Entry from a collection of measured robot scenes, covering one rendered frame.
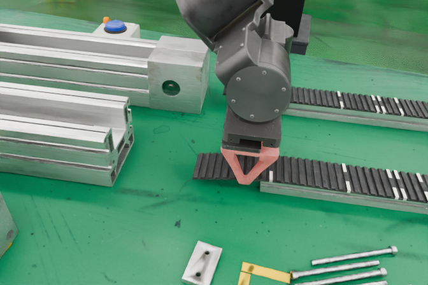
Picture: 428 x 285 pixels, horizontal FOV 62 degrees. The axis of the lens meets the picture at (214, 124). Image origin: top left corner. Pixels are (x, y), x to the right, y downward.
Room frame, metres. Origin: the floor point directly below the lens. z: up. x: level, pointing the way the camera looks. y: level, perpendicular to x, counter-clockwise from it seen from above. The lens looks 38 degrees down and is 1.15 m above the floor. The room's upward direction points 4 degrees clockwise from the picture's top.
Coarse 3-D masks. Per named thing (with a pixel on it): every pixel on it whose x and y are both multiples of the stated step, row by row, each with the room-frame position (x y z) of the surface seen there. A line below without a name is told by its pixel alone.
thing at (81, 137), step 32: (0, 96) 0.41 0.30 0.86; (32, 96) 0.41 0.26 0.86; (64, 96) 0.41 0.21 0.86; (96, 96) 0.42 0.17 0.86; (0, 128) 0.34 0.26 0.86; (32, 128) 0.34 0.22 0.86; (64, 128) 0.34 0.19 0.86; (96, 128) 0.35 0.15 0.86; (128, 128) 0.41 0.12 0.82; (0, 160) 0.34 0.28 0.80; (32, 160) 0.34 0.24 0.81; (64, 160) 0.33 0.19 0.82; (96, 160) 0.33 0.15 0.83
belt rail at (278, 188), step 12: (276, 192) 0.33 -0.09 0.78; (288, 192) 0.33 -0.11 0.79; (300, 192) 0.33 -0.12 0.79; (312, 192) 0.33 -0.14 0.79; (324, 192) 0.33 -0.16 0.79; (336, 192) 0.33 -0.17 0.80; (360, 204) 0.32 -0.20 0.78; (372, 204) 0.32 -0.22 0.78; (384, 204) 0.32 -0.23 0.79; (396, 204) 0.32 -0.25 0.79; (408, 204) 0.32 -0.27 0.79; (420, 204) 0.32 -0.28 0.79
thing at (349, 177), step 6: (342, 168) 0.36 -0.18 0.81; (348, 168) 0.36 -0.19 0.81; (342, 174) 0.35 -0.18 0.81; (348, 174) 0.35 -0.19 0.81; (354, 174) 0.35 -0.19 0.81; (348, 180) 0.34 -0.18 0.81; (354, 180) 0.34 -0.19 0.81; (348, 186) 0.32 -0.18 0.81; (354, 186) 0.33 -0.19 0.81; (348, 192) 0.32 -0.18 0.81; (354, 192) 0.32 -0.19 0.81
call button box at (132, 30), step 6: (102, 24) 0.72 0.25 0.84; (126, 24) 0.73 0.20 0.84; (132, 24) 0.73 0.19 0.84; (96, 30) 0.69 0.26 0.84; (102, 30) 0.70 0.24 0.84; (126, 30) 0.70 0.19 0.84; (132, 30) 0.71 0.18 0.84; (138, 30) 0.73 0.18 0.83; (120, 36) 0.67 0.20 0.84; (126, 36) 0.67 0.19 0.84; (132, 36) 0.69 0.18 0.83; (138, 36) 0.72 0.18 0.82
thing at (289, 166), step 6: (282, 156) 0.37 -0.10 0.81; (282, 162) 0.36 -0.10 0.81; (288, 162) 0.36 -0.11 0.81; (294, 162) 0.36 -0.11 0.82; (282, 168) 0.35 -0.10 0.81; (288, 168) 0.35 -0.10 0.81; (294, 168) 0.35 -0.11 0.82; (282, 174) 0.34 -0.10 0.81; (288, 174) 0.34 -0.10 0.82; (294, 174) 0.34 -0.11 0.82; (282, 180) 0.33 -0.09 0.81; (288, 180) 0.33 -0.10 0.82; (294, 180) 0.33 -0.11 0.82
